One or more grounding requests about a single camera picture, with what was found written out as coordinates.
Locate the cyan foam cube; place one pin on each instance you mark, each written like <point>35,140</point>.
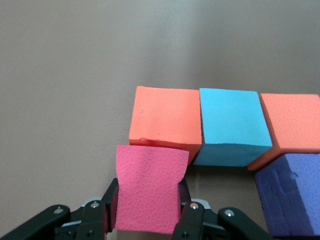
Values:
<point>232,120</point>

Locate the red foam cube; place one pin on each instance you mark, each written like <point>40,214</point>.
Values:
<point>150,190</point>

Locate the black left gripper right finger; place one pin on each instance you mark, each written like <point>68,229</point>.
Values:
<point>200,225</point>

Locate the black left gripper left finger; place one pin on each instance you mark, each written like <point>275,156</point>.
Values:
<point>87,220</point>

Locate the purple foam cube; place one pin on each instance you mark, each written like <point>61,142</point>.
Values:
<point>292,200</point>

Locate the orange foam cube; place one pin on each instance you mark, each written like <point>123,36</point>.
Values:
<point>292,122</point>
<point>165,115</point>

